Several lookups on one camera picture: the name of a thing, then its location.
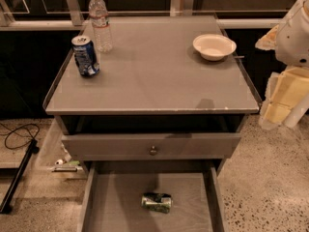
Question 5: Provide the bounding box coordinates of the blue soda can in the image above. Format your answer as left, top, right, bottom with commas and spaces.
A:
71, 35, 99, 76

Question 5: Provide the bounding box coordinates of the white bowl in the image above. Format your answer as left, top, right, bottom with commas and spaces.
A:
193, 34, 237, 61

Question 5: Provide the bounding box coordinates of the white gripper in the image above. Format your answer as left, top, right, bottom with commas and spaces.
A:
255, 0, 309, 130

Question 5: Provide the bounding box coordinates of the grey drawer cabinet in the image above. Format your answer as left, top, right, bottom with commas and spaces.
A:
42, 11, 263, 232

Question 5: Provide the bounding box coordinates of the metal window rail frame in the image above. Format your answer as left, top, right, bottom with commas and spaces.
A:
0, 0, 296, 31

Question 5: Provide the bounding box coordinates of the small debris on floor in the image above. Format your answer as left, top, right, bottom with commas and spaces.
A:
50, 153, 82, 172

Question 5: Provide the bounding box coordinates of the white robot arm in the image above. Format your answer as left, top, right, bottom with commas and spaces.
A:
255, 0, 309, 130

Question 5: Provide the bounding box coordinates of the clear plastic water bottle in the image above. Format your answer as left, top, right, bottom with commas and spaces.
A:
89, 0, 113, 52

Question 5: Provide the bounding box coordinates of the grey open middle drawer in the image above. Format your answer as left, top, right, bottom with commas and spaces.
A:
76, 159, 230, 232

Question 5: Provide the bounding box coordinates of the black metal floor bar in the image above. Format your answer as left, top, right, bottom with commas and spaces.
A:
0, 139, 40, 214

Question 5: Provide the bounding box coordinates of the grey top drawer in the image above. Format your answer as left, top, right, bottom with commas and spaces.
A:
62, 133, 240, 161

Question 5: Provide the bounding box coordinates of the green soda can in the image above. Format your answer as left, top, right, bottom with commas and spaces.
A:
141, 192, 173, 214

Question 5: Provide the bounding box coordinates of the black cable on floor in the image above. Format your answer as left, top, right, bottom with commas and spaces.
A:
0, 122, 41, 151

